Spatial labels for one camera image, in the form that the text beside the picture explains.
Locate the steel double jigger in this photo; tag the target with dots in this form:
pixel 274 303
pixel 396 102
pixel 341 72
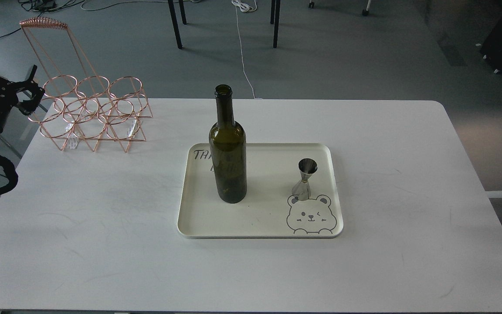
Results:
pixel 307 167

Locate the cream bear tray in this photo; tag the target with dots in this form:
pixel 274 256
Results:
pixel 269 210

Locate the rose gold wire bottle rack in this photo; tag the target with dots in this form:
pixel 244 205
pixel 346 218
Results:
pixel 85 108

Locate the dark green wine bottle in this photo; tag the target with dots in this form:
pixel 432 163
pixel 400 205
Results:
pixel 227 140

